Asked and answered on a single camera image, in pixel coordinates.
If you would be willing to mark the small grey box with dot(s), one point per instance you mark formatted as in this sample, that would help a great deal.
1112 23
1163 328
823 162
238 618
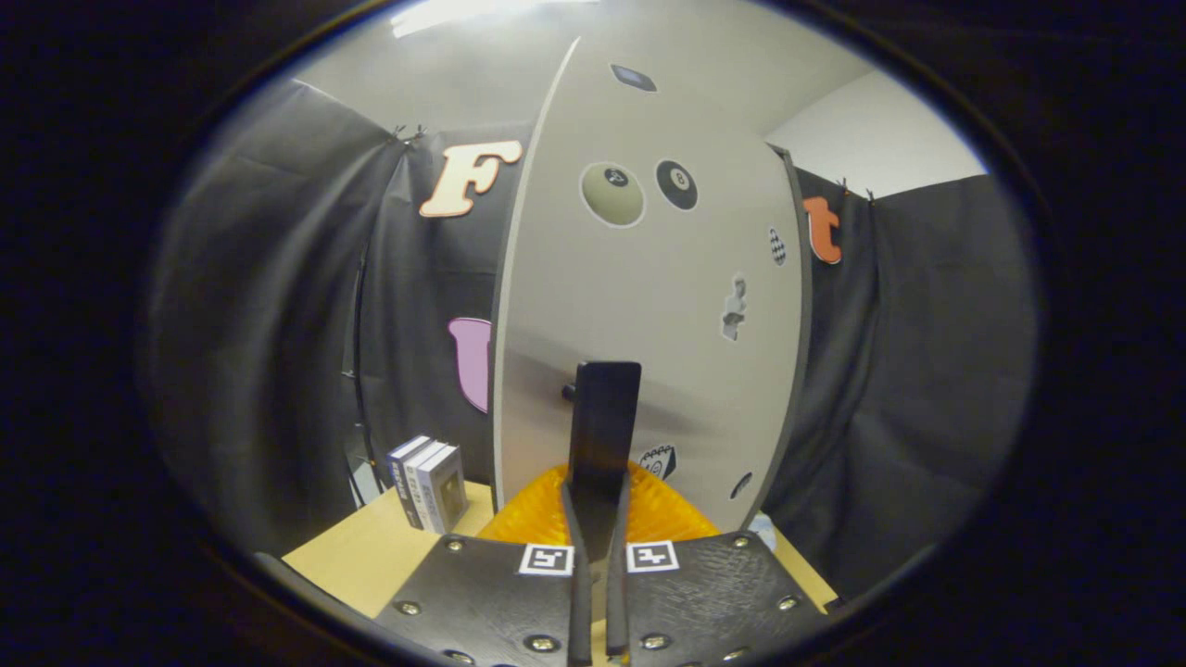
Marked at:
447 496

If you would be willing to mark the white cabinet door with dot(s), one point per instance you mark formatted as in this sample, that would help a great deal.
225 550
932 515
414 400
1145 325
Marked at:
649 278

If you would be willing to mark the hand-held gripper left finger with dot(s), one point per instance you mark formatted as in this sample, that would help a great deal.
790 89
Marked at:
579 611

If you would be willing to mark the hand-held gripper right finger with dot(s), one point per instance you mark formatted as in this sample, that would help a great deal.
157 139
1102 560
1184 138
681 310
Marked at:
616 611

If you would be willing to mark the white plastic bag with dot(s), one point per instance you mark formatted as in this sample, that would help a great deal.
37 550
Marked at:
762 533

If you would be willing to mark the grey cabinet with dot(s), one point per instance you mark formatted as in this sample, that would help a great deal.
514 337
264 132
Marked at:
802 352

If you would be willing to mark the ceiling light panel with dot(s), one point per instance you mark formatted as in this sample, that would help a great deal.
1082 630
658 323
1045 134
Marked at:
463 14

